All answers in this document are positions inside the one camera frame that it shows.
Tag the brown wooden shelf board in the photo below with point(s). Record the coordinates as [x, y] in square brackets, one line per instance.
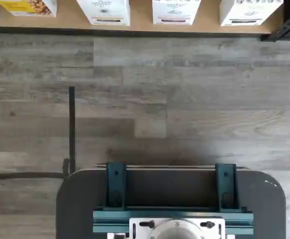
[139, 28]

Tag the white box pink strip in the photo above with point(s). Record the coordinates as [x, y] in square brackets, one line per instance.
[175, 12]

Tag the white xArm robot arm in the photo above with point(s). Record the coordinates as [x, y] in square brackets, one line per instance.
[177, 231]

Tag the black metal shelf frame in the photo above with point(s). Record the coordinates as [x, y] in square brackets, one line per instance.
[284, 27]

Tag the yellow granola box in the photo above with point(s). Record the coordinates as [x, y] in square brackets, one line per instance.
[28, 7]

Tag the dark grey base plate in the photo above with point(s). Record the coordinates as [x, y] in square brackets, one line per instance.
[75, 199]

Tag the white box green strip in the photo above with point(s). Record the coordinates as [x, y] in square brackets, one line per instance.
[249, 12]

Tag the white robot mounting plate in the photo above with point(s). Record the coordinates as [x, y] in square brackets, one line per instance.
[139, 229]

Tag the teal metal clamp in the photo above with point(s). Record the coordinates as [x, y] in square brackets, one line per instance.
[226, 185]
[115, 184]

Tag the white box yellow strip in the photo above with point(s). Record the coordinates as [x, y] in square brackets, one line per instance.
[102, 12]

